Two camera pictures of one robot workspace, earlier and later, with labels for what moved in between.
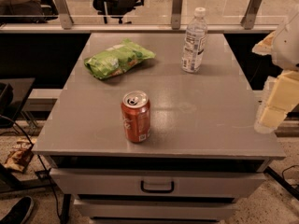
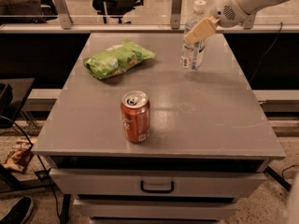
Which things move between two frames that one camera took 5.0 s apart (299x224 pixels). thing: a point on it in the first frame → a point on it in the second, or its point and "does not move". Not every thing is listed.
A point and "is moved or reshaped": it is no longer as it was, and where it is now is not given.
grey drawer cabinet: (211, 135) does not move
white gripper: (288, 49) → (226, 9)
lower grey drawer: (156, 208) does not move
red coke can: (135, 111) does not move
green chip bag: (116, 60) does not move
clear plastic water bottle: (194, 41) is moved or reshaped
